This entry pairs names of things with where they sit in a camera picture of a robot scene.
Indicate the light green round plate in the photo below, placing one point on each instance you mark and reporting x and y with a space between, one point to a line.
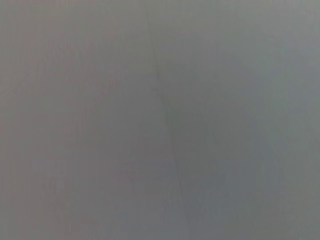
237 130

